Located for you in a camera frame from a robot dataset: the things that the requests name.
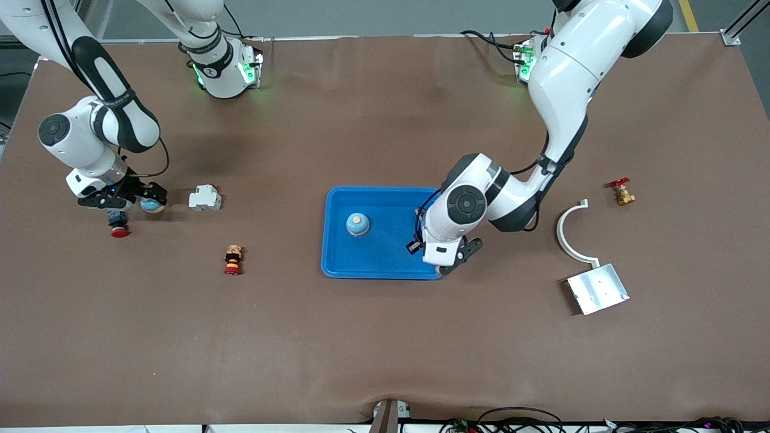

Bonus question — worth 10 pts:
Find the black cable bundle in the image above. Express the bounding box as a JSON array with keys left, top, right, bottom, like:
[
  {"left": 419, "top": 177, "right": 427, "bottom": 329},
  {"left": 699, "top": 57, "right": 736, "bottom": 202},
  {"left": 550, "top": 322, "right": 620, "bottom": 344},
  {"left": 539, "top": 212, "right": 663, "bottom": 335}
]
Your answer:
[{"left": 439, "top": 407, "right": 770, "bottom": 433}]

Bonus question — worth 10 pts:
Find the white circuit breaker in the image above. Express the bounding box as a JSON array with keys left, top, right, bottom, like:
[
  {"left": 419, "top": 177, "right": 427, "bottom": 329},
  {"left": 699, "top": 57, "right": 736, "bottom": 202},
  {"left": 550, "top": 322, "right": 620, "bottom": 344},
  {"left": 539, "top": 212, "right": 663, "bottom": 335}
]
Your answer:
[{"left": 188, "top": 184, "right": 223, "bottom": 212}]

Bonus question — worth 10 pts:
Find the grey camera stand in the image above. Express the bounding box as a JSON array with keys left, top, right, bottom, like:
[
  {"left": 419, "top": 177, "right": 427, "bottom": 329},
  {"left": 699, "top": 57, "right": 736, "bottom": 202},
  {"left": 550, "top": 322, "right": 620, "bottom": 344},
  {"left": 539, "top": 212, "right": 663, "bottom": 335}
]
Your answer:
[{"left": 370, "top": 399, "right": 411, "bottom": 433}]

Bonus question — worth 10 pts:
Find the aluminium frame post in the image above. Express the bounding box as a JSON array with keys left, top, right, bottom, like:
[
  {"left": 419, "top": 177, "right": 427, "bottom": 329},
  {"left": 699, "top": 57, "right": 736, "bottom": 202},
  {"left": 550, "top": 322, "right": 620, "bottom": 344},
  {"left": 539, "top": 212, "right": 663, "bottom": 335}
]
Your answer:
[{"left": 722, "top": 0, "right": 770, "bottom": 46}]

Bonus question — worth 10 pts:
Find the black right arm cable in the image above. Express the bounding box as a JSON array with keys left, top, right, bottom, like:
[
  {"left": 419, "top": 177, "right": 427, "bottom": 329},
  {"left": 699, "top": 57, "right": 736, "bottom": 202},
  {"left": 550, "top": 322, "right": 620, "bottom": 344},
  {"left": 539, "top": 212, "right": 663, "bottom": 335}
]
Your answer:
[{"left": 39, "top": 0, "right": 171, "bottom": 179}]

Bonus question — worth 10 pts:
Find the brown table mat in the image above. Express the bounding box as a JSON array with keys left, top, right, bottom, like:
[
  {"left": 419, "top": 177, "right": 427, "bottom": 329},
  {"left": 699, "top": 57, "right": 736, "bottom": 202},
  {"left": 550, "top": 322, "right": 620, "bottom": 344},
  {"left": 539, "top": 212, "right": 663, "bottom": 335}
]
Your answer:
[{"left": 0, "top": 33, "right": 770, "bottom": 425}]

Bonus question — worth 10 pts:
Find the black arm base cable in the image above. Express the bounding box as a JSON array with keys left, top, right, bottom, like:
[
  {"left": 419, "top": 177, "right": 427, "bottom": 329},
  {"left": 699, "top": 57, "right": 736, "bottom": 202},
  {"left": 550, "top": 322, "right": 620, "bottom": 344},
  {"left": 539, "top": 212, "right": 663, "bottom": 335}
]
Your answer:
[{"left": 460, "top": 29, "right": 524, "bottom": 64}]

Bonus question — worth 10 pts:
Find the white curved plastic bracket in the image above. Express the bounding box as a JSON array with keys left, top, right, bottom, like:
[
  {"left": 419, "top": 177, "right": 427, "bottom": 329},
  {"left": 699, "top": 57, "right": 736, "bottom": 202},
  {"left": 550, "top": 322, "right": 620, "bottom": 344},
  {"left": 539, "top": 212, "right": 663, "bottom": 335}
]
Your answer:
[{"left": 556, "top": 199, "right": 600, "bottom": 268}]

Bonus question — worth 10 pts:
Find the brass valve with red handle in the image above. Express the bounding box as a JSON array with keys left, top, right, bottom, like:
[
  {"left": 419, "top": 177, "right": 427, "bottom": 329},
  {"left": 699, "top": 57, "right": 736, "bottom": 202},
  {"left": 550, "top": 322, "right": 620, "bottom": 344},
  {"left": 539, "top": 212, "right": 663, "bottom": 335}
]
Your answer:
[{"left": 609, "top": 177, "right": 636, "bottom": 207}]

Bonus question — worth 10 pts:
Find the silver metal plate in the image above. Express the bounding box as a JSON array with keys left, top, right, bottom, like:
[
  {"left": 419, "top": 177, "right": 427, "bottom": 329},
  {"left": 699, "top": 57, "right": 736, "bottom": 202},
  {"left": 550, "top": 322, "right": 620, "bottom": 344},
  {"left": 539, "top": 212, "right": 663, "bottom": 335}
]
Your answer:
[{"left": 565, "top": 263, "right": 630, "bottom": 316}]

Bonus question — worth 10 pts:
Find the blue plastic tray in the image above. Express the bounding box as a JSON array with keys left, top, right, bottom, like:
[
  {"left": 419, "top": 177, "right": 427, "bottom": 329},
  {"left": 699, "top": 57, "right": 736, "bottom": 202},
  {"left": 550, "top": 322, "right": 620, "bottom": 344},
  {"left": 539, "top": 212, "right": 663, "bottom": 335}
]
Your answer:
[{"left": 321, "top": 186, "right": 447, "bottom": 280}]

